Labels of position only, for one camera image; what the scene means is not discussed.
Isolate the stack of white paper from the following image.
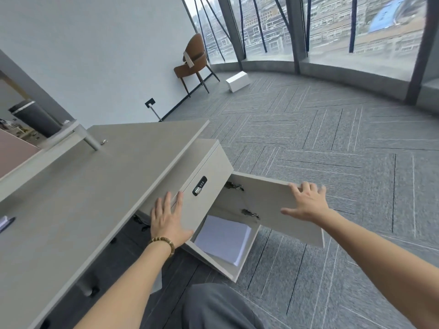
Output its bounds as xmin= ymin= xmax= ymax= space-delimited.
xmin=194 ymin=215 xmax=252 ymax=268

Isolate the person's right hand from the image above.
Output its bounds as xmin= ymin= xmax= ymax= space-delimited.
xmin=281 ymin=181 xmax=332 ymax=223

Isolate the grey desk partition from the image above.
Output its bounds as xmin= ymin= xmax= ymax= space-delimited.
xmin=0 ymin=49 xmax=80 ymax=149

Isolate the pink board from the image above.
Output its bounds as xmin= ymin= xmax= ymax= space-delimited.
xmin=0 ymin=129 xmax=42 ymax=179

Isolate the person's left forearm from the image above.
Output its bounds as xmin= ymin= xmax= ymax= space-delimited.
xmin=74 ymin=244 xmax=174 ymax=329

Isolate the grey desk leg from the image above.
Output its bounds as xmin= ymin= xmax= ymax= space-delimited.
xmin=76 ymin=273 xmax=101 ymax=299

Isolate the grey desk cabinet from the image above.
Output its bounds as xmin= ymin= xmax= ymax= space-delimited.
xmin=135 ymin=138 xmax=261 ymax=283

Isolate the brown beaded bracelet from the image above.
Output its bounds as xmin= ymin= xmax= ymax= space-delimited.
xmin=149 ymin=237 xmax=176 ymax=258

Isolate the black socket plate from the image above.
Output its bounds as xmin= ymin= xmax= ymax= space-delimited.
xmin=144 ymin=97 xmax=164 ymax=122

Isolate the grey cylinder partition bracket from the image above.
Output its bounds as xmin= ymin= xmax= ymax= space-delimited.
xmin=80 ymin=128 xmax=102 ymax=151

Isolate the brown chair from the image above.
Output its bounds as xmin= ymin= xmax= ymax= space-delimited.
xmin=173 ymin=33 xmax=221 ymax=98

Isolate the person's grey trouser leg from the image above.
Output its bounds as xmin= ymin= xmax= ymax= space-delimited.
xmin=181 ymin=284 xmax=265 ymax=329

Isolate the person's right forearm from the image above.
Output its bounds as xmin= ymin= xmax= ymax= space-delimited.
xmin=321 ymin=209 xmax=439 ymax=329

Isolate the grey cabinet door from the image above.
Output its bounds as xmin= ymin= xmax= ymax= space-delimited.
xmin=228 ymin=171 xmax=326 ymax=249

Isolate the person's left hand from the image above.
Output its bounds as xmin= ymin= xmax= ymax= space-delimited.
xmin=150 ymin=191 xmax=195 ymax=247

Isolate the white cardboard box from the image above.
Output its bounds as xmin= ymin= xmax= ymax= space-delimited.
xmin=225 ymin=70 xmax=251 ymax=93

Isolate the dark window frame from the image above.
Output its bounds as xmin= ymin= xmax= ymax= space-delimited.
xmin=181 ymin=0 xmax=439 ymax=106

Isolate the black combination lock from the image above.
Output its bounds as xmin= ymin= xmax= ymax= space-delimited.
xmin=192 ymin=175 xmax=208 ymax=196

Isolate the black cylinder container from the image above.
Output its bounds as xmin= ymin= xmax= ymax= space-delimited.
xmin=8 ymin=101 xmax=63 ymax=138

